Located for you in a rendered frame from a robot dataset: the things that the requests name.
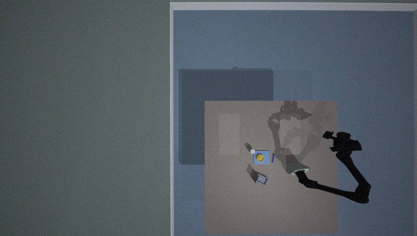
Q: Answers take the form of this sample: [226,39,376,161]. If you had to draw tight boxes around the grey dish rack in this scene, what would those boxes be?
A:
[253,172,268,185]

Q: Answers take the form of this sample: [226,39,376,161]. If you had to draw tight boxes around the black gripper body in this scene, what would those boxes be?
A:
[323,131,345,143]

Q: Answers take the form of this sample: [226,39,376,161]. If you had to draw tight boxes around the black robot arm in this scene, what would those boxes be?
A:
[294,132,371,204]

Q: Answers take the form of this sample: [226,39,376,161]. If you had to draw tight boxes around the yellow plate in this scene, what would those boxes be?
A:
[257,154,264,162]

